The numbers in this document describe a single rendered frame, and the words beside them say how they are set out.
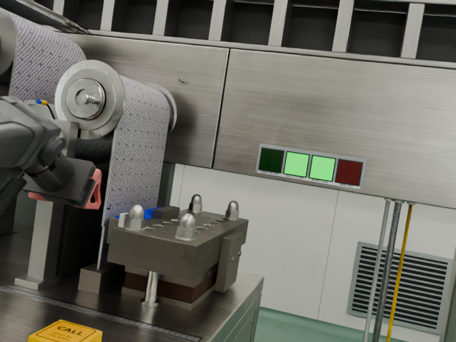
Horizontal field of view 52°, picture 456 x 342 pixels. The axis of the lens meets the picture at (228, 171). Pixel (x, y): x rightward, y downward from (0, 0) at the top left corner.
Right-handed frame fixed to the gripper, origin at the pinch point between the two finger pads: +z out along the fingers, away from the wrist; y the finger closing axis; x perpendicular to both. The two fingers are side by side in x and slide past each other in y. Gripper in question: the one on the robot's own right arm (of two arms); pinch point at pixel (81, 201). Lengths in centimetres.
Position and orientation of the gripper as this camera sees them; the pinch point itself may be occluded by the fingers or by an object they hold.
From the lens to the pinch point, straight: 83.4
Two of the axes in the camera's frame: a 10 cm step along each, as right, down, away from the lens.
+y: 9.6, 1.5, -2.6
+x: 2.5, -8.6, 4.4
